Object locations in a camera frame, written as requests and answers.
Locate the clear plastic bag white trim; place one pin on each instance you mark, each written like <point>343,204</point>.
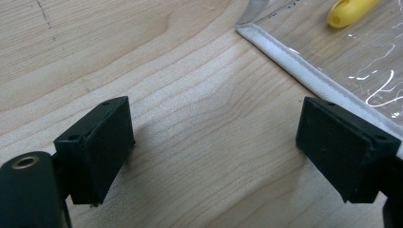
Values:
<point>316,79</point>

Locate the group of coloured markers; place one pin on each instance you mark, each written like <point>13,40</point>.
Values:
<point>348,12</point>

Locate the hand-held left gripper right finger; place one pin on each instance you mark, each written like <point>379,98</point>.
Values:
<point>342,148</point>

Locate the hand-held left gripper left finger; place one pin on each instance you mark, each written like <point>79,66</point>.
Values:
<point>95,152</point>

